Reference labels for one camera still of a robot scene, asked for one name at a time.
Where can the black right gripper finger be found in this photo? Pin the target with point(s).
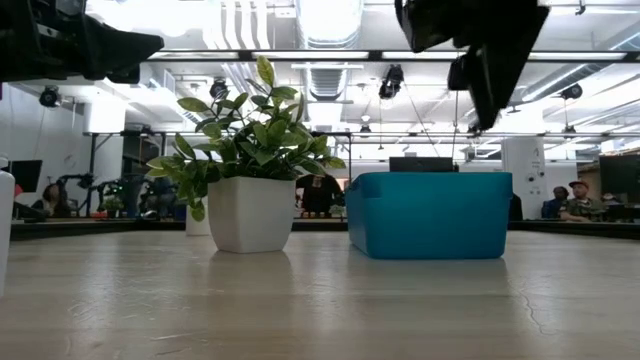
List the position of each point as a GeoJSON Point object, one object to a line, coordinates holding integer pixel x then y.
{"type": "Point", "coordinates": [495, 75]}
{"type": "Point", "coordinates": [458, 72]}

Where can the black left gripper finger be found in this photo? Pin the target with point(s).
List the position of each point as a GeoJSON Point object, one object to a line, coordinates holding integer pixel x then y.
{"type": "Point", "coordinates": [127, 76]}
{"type": "Point", "coordinates": [117, 47]}

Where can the blue plastic basket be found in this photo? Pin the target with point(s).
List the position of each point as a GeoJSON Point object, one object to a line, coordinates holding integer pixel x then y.
{"type": "Point", "coordinates": [430, 215]}

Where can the black ceiling spotlight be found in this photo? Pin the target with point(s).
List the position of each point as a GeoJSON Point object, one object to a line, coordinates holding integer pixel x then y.
{"type": "Point", "coordinates": [571, 91]}
{"type": "Point", "coordinates": [218, 89]}
{"type": "Point", "coordinates": [391, 81]}
{"type": "Point", "coordinates": [50, 96]}

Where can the black computer monitor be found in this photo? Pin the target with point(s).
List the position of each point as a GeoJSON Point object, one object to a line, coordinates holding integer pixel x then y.
{"type": "Point", "coordinates": [620, 177]}
{"type": "Point", "coordinates": [422, 164]}
{"type": "Point", "coordinates": [27, 175]}

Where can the white building column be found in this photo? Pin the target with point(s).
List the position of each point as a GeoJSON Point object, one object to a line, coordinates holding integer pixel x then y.
{"type": "Point", "coordinates": [522, 170]}

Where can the person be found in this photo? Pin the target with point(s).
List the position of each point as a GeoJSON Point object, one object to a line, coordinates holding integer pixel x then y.
{"type": "Point", "coordinates": [317, 195]}
{"type": "Point", "coordinates": [555, 202]}
{"type": "Point", "coordinates": [52, 200]}
{"type": "Point", "coordinates": [582, 207]}

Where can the green plant in white pot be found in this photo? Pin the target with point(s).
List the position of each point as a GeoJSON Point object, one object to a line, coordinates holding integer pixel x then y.
{"type": "Point", "coordinates": [250, 215]}

